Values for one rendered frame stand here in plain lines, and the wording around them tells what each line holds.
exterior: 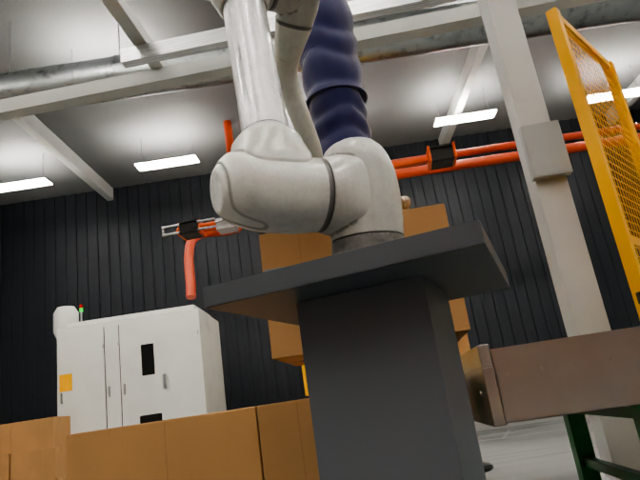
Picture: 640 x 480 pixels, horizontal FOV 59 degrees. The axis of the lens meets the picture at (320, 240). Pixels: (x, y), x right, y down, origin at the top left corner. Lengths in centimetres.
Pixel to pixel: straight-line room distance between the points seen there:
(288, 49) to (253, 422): 107
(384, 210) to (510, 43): 247
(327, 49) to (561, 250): 159
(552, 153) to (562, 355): 171
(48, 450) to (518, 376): 740
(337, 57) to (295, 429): 129
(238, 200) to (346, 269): 25
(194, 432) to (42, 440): 677
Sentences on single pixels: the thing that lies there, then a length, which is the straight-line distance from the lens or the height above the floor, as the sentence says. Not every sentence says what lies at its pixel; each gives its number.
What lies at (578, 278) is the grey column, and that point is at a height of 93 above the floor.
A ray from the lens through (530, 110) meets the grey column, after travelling 332.
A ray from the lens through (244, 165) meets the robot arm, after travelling 106.
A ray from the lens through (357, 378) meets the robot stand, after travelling 104.
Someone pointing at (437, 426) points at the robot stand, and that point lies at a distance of 101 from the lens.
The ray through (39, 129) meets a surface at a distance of 1152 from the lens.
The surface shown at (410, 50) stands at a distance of 785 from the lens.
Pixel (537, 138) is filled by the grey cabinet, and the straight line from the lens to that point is 319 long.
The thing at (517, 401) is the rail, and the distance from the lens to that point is 160.
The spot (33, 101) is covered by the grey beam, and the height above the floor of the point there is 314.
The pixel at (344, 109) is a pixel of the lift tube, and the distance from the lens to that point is 206.
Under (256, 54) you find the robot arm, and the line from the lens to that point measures 128.
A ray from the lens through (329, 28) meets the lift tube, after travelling 225.
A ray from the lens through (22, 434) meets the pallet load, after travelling 866.
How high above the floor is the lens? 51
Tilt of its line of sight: 16 degrees up
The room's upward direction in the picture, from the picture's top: 9 degrees counter-clockwise
